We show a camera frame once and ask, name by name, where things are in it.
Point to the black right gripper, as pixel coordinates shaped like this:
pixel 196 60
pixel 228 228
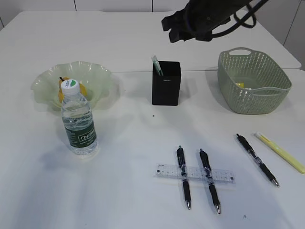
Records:
pixel 201 17

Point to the teal green pen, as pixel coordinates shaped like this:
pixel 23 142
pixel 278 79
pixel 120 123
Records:
pixel 157 65

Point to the yellow pear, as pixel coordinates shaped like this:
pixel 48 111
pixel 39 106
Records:
pixel 83 89

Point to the black gel pen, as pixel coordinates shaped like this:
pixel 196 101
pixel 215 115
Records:
pixel 182 166
pixel 212 188
pixel 257 160

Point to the clear water bottle green label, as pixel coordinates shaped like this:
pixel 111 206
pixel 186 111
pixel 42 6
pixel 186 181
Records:
pixel 77 118

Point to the transparent plastic ruler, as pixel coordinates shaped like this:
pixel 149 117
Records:
pixel 195 173

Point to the yellow pen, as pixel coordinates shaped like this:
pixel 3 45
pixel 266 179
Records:
pixel 281 152

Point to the black square pen holder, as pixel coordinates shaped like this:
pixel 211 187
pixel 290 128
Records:
pixel 166 88

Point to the green plastic woven basket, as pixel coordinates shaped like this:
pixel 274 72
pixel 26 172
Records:
pixel 268 82

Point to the green wavy glass plate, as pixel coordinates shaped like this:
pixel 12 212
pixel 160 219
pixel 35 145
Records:
pixel 101 86

